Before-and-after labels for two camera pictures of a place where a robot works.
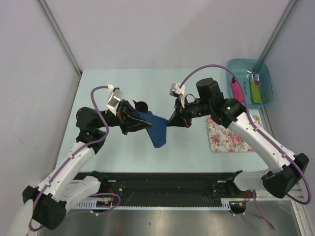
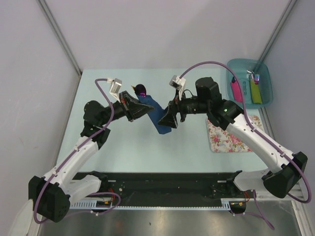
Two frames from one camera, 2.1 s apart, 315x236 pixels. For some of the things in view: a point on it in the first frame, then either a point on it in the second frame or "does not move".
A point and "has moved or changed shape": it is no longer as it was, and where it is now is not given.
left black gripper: [124, 118] to [131, 108]
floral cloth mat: [224, 140] does not move
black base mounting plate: [130, 187] does not move
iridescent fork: [257, 78] does not move
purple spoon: [141, 106] has moved or changed shape
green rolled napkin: [256, 92] does not move
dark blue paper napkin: [158, 132] to [156, 114]
